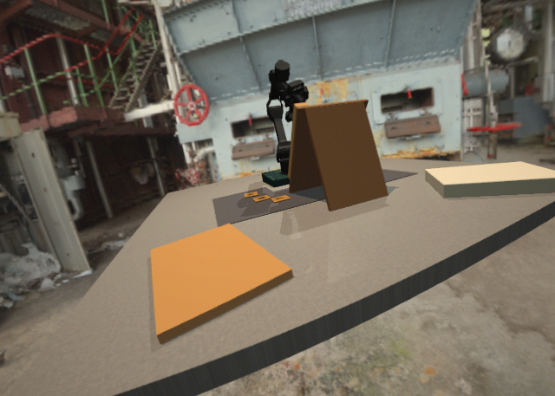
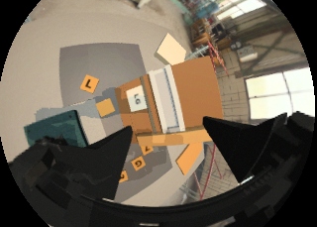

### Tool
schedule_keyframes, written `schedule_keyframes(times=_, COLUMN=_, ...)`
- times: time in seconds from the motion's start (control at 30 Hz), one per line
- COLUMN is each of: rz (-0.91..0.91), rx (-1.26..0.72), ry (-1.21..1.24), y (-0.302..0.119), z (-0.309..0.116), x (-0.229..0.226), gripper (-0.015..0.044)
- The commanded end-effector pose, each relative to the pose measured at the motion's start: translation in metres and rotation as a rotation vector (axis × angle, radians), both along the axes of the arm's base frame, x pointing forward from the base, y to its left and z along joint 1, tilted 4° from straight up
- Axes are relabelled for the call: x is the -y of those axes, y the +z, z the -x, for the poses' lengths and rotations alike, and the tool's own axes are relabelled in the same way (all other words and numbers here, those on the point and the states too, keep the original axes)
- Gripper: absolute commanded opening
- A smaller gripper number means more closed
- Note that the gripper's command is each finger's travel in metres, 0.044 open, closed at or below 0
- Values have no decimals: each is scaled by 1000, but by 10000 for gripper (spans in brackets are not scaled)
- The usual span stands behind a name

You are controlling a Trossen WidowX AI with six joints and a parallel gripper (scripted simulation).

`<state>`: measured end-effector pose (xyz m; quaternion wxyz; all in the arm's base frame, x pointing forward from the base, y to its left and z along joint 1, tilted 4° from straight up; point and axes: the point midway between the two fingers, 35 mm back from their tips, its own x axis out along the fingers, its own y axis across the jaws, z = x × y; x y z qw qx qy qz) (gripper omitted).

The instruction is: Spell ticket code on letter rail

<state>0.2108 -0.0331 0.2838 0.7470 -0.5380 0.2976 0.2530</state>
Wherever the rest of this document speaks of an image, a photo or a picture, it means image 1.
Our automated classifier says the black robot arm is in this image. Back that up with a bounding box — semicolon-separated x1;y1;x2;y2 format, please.
266;59;291;175

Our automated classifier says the brown a-frame board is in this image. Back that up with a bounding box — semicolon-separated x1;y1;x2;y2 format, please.
288;99;388;211

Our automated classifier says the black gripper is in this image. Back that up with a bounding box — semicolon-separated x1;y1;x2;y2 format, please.
278;80;306;123

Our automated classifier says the orange flat square slab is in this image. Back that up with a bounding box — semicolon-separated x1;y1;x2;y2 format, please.
150;224;293;345

